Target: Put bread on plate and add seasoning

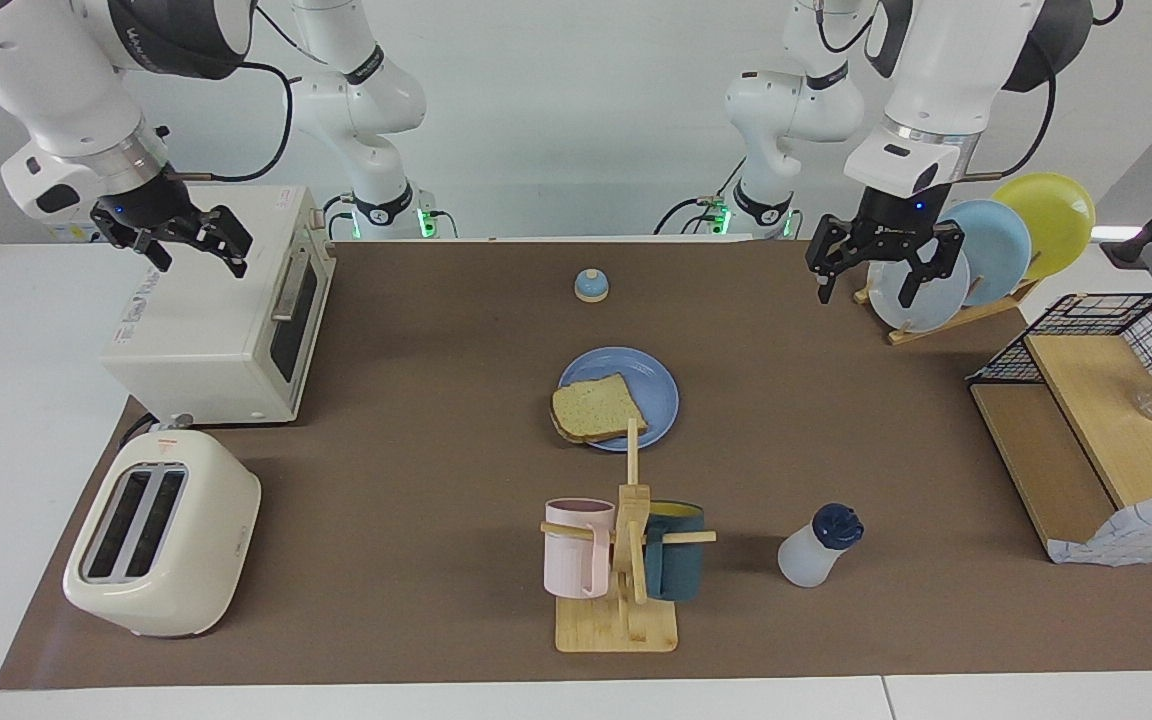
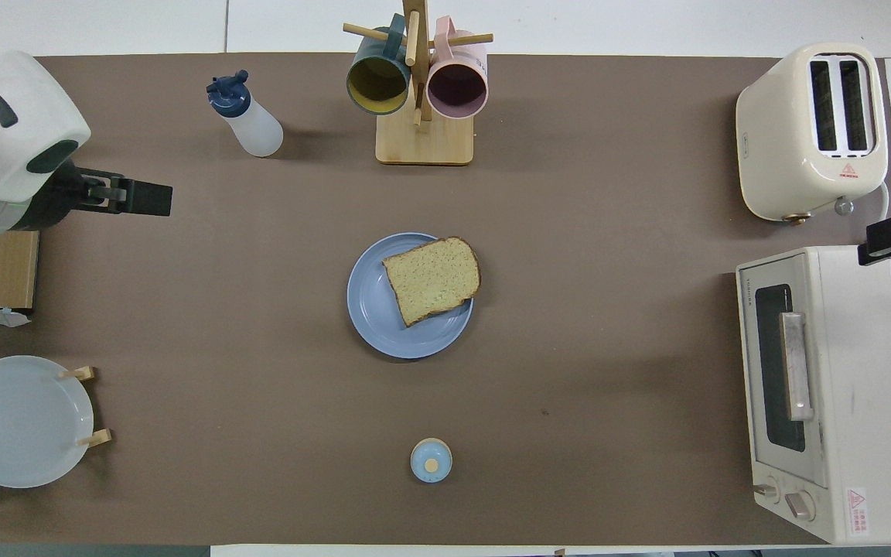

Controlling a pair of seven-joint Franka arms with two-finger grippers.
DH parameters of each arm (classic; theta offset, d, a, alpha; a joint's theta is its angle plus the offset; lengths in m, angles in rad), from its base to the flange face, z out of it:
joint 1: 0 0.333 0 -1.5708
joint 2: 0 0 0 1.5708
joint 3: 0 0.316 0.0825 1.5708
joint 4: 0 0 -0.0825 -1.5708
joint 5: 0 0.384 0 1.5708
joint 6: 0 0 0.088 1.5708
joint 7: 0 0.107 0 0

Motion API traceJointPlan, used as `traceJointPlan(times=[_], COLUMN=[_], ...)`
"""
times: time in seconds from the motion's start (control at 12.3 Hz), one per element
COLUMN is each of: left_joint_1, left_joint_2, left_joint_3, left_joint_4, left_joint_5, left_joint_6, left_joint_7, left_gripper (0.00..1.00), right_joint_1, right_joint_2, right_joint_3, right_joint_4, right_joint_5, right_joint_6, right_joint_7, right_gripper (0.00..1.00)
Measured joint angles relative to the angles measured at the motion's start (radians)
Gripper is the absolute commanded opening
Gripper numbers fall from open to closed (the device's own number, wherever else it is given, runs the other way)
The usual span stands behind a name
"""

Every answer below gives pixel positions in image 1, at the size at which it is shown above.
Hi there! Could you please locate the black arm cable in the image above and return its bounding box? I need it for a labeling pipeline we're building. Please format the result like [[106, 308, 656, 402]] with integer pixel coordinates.
[[966, 0, 1122, 186], [171, 60, 295, 184]]

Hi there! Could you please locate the grey-blue plate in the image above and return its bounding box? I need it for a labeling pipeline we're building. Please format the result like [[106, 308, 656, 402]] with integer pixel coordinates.
[[866, 226, 972, 333]]

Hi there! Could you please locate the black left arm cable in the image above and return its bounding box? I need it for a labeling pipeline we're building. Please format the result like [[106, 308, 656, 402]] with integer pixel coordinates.
[[966, 0, 1122, 186]]

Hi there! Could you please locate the white marble-pattern cloth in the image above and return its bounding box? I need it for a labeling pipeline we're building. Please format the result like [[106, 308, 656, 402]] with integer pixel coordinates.
[[1046, 490, 1152, 569]]

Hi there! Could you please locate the wooden mug tree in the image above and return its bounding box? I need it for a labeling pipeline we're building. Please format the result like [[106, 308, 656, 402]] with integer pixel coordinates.
[[539, 417, 718, 654]]

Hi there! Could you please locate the pink mug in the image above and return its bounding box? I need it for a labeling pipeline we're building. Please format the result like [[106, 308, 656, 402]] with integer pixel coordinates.
[[543, 497, 616, 600]]

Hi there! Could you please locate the yellow plate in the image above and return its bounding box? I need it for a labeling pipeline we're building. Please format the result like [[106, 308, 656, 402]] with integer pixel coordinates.
[[991, 172, 1098, 282]]

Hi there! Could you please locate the brown table mat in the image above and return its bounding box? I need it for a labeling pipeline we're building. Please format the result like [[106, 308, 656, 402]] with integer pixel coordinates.
[[0, 238, 1152, 691]]

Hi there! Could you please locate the cream two-slot toaster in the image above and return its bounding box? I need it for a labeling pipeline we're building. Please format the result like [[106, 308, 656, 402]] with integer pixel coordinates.
[[62, 428, 263, 639]]

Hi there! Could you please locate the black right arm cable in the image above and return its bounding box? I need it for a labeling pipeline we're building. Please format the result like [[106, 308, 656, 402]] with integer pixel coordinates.
[[171, 60, 295, 184]]

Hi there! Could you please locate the dark green mug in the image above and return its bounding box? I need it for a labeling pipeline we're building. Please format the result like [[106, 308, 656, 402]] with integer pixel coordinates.
[[642, 500, 707, 603]]

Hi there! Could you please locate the translucent bottle with blue cap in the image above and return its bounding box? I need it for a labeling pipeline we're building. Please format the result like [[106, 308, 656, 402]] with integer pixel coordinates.
[[777, 503, 865, 589]]

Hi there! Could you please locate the light blue plate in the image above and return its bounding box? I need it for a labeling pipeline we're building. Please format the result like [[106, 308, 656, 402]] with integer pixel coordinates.
[[932, 199, 1034, 307]]

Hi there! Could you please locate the white toaster oven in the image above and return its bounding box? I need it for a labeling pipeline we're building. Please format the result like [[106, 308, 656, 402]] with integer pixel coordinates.
[[101, 185, 337, 426]]

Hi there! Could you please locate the wooden shelf with wire frame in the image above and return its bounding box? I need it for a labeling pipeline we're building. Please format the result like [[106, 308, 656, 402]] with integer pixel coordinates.
[[966, 292, 1152, 566]]

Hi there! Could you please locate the blue round plate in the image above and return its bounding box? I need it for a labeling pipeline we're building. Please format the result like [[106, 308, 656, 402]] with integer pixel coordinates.
[[557, 346, 681, 453]]

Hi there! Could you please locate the brown bread slice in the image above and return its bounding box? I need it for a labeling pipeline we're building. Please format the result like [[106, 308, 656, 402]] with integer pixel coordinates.
[[549, 372, 649, 445]]

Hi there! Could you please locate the wooden plate rack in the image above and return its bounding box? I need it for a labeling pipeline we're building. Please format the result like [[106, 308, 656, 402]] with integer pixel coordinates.
[[853, 278, 1045, 347]]

